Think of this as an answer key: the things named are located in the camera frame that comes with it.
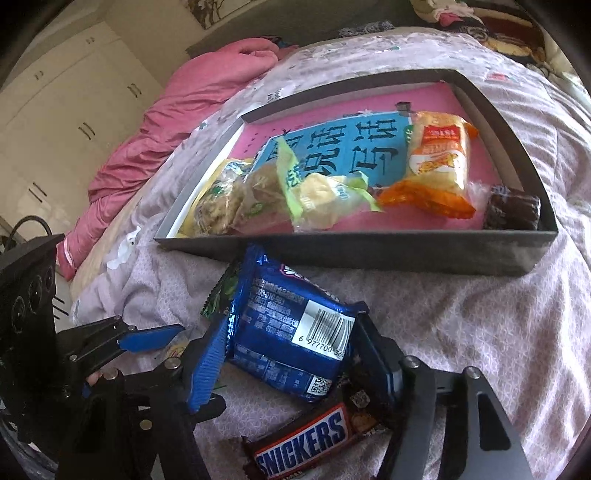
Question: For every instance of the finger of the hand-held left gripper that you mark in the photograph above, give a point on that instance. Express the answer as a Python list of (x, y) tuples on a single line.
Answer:
[(212, 406), (147, 339)]

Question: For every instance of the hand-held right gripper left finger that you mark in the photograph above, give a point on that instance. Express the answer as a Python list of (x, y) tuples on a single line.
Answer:
[(207, 364)]

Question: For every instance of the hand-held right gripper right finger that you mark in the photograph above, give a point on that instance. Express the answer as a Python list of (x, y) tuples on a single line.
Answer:
[(374, 364)]

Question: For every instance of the blue snack packet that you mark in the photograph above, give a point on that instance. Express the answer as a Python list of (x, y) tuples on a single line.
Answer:
[(286, 332)]

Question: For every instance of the grey cardboard box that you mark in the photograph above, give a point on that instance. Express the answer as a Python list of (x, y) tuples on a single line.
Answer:
[(369, 251)]

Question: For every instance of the clear packet of yellow snacks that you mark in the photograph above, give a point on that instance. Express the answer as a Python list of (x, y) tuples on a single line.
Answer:
[(258, 198)]

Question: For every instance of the green and yellow snack packet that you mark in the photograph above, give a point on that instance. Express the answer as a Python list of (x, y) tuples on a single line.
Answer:
[(323, 196)]

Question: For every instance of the silver brown cake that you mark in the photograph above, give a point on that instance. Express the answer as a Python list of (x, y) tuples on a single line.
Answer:
[(510, 210)]

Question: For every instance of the dark green snack packet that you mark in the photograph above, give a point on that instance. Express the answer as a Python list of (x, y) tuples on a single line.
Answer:
[(221, 290)]

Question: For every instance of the floral bedspread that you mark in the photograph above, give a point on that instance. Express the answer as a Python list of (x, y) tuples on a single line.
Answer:
[(461, 332)]

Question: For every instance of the brown chocolate bar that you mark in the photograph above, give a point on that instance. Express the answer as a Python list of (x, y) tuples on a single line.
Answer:
[(300, 445)]

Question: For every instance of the cream wardrobe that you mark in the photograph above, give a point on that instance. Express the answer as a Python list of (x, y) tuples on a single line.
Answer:
[(60, 115)]

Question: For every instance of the orange and yellow snack packet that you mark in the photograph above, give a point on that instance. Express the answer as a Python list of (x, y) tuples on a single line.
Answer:
[(438, 161)]

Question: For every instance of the pink quilt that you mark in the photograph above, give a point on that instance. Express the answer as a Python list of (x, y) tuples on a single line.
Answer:
[(184, 115)]

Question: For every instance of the pink and blue book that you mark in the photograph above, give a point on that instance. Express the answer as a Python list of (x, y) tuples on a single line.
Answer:
[(443, 99)]

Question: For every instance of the dark patterned pillow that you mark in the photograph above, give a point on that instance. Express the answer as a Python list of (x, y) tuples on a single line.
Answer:
[(364, 32), (282, 41)]

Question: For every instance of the grey headboard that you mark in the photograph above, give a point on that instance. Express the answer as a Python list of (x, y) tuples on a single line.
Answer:
[(277, 25)]

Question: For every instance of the pile of folded clothes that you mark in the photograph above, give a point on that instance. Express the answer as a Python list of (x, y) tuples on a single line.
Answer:
[(485, 23)]

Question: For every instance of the floral wall painting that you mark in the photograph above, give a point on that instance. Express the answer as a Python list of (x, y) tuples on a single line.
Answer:
[(207, 7)]

